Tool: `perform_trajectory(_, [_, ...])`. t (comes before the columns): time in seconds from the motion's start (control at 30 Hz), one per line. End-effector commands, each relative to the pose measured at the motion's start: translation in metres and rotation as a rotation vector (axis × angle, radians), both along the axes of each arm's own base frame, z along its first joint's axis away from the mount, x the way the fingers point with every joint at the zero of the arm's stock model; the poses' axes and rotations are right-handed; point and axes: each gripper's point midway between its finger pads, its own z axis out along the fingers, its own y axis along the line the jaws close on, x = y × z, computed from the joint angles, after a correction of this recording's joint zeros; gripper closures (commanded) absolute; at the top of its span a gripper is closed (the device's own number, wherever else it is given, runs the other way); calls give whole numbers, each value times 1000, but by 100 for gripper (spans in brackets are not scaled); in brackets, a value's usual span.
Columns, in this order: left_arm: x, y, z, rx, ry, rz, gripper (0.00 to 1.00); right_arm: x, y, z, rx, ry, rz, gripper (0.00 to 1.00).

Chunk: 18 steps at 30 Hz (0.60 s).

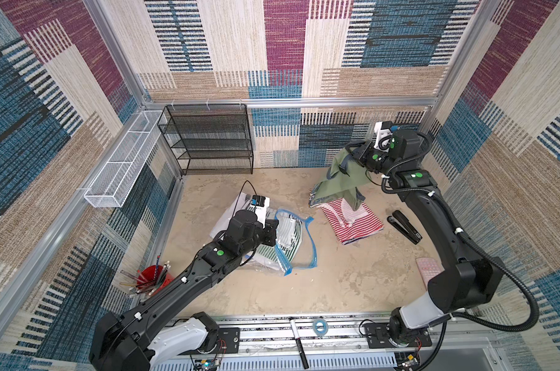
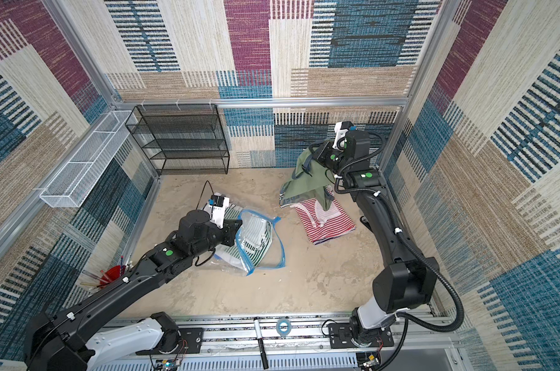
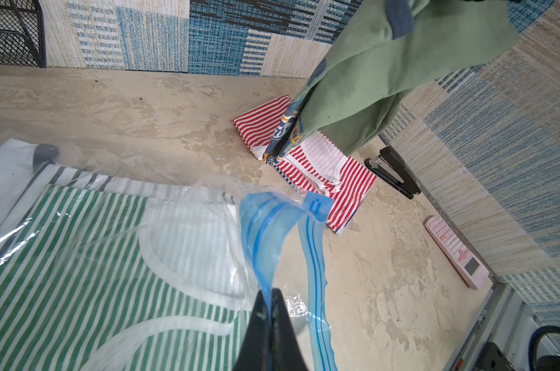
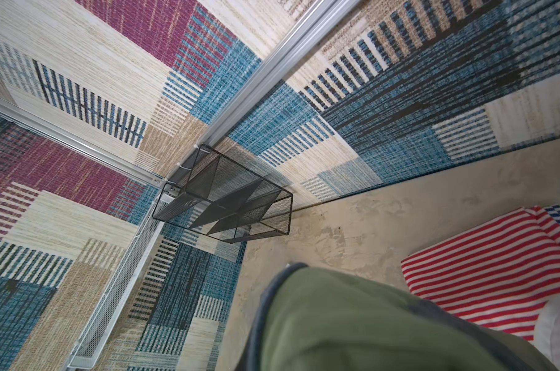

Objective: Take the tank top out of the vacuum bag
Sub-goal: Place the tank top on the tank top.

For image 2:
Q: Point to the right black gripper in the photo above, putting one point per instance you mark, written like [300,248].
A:
[321,154]

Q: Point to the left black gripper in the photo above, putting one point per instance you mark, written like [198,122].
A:
[230,229]

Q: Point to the clear vacuum bag blue zipper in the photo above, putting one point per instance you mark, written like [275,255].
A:
[274,259]

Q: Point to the red white striped tank top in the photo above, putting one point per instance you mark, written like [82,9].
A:
[323,221]

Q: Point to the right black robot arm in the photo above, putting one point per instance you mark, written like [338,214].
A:
[409,278]

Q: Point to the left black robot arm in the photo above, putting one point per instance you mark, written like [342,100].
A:
[73,339]

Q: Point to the green white striped garment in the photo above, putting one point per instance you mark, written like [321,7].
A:
[253,241]

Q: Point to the black marker pen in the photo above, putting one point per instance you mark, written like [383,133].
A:
[261,346]

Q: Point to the blue tape roll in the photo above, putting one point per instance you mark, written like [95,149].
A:
[283,327]

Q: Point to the red pencil cup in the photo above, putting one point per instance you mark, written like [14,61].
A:
[90,281]

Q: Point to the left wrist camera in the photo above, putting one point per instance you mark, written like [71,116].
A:
[216,208]

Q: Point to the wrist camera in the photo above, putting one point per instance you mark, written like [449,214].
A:
[340,129]
[216,208]

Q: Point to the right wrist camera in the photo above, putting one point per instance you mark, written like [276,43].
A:
[340,129]

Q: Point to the black wire mesh shelf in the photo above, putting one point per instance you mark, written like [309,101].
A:
[180,139]

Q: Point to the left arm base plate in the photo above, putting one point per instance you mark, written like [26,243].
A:
[182,341]

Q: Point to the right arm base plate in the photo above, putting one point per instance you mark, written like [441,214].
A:
[344,336]

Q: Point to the white wire mesh basket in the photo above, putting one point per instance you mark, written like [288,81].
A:
[77,178]

